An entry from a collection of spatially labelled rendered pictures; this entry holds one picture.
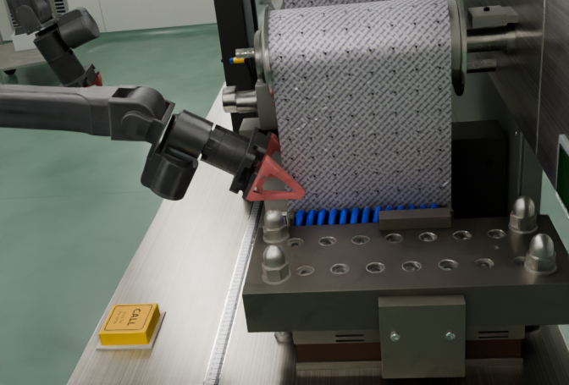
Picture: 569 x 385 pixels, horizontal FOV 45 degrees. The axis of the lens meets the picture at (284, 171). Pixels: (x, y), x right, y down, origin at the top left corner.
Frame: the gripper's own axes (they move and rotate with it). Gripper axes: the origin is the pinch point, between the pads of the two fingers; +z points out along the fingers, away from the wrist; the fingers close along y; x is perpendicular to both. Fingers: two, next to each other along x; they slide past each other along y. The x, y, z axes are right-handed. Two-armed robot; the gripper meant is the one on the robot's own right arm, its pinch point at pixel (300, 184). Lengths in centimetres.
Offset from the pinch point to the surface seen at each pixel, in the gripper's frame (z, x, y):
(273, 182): -2.7, -5.5, -7.9
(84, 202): -61, -159, -208
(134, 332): -12.9, -25.5, 13.0
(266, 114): -8.3, 4.7, -7.1
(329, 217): 5.5, -1.4, 3.3
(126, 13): -141, -178, -558
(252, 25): -16.2, 5.3, -46.0
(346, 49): -2.9, 20.5, 0.1
